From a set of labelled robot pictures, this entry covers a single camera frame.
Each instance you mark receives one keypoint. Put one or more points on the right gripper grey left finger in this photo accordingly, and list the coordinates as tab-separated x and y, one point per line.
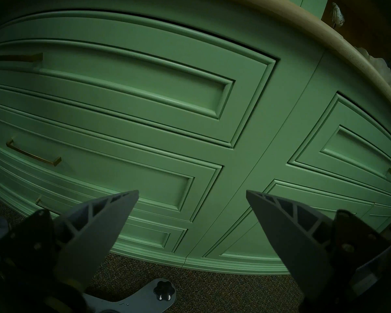
91	237

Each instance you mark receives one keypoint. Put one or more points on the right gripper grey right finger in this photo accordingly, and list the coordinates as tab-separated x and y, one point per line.
290	237

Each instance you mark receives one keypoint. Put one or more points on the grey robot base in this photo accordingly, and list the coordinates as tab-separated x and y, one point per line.
133	299

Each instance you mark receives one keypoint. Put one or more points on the white scalloped shell bowl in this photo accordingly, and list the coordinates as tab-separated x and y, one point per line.
378	66

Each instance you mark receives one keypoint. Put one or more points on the black base knob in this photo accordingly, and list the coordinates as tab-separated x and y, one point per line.
164	290

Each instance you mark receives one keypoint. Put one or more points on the green wooden shelf cabinet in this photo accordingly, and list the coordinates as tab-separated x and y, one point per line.
182	120

